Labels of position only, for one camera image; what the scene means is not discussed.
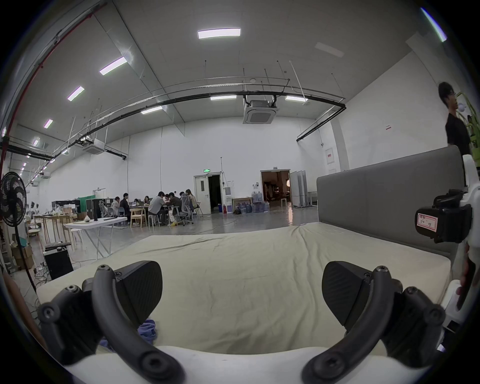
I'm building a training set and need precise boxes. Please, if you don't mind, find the white folding table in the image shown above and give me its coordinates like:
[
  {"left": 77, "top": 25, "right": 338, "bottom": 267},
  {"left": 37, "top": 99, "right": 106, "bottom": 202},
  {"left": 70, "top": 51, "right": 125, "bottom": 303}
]
[{"left": 64, "top": 215, "right": 128, "bottom": 259}]

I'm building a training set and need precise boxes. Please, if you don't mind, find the dark blue garment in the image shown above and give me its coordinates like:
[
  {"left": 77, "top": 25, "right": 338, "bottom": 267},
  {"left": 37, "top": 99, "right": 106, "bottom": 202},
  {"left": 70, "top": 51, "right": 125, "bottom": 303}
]
[{"left": 99, "top": 318, "right": 158, "bottom": 351}]

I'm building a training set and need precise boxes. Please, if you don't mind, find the grey padded headboard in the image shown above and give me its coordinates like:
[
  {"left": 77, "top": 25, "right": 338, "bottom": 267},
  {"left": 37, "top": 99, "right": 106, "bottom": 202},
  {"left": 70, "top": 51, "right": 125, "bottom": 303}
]
[{"left": 317, "top": 145, "right": 467, "bottom": 260}]

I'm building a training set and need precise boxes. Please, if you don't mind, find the black standing fan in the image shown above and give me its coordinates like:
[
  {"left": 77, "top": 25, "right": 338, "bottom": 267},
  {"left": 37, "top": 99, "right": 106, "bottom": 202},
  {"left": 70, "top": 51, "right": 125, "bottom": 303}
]
[{"left": 0, "top": 172, "right": 38, "bottom": 295}]

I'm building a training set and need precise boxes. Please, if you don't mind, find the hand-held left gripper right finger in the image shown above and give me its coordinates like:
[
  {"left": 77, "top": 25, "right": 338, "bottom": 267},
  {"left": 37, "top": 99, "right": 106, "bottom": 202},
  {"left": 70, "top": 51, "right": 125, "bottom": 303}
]
[{"left": 302, "top": 260, "right": 447, "bottom": 384}]

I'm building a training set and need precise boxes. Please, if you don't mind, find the group of water bottles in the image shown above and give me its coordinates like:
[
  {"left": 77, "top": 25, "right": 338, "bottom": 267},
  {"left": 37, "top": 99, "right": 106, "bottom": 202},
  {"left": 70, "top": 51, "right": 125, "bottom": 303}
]
[{"left": 233, "top": 190, "right": 271, "bottom": 215}]

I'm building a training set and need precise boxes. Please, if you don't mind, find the person's right hand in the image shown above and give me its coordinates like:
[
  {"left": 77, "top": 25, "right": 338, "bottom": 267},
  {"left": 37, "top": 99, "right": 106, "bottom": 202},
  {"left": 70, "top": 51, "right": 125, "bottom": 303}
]
[{"left": 455, "top": 259, "right": 479, "bottom": 312}]

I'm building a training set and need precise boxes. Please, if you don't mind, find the black box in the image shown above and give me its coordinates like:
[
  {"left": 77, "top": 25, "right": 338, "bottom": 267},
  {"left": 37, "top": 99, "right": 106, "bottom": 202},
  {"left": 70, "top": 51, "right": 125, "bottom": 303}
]
[{"left": 42, "top": 245, "right": 74, "bottom": 281}]

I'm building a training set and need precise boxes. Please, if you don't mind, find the bed with beige sheet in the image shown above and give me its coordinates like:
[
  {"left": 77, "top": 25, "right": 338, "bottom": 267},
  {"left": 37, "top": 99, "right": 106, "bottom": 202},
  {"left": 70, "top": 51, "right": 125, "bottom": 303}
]
[{"left": 35, "top": 221, "right": 452, "bottom": 357}]

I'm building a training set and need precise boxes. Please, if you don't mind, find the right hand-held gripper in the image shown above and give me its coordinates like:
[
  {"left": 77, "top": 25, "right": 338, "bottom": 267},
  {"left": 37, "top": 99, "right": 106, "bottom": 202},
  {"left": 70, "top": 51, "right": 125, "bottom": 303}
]
[{"left": 415, "top": 154, "right": 480, "bottom": 334}]

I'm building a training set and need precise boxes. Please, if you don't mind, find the group of people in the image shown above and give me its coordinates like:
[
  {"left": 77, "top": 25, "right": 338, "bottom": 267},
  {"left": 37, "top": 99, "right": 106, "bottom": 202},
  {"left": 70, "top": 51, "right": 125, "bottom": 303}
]
[{"left": 110, "top": 189, "right": 203, "bottom": 227}]

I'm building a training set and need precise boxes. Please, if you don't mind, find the white folding screen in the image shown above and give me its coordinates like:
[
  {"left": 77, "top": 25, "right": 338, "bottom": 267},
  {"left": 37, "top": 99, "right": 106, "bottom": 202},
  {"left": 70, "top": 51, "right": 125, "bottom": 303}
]
[{"left": 290, "top": 170, "right": 310, "bottom": 208}]

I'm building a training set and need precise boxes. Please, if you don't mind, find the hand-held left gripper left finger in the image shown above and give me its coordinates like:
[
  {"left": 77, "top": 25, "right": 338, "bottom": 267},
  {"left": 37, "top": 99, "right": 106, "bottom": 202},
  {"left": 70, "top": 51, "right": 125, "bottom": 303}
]
[{"left": 37, "top": 260, "right": 186, "bottom": 384}]

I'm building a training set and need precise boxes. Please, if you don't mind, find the row of wooden tables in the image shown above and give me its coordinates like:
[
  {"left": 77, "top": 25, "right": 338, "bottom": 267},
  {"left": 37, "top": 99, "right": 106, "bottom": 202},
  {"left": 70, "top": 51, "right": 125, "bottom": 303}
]
[{"left": 28, "top": 212, "right": 77, "bottom": 246}]

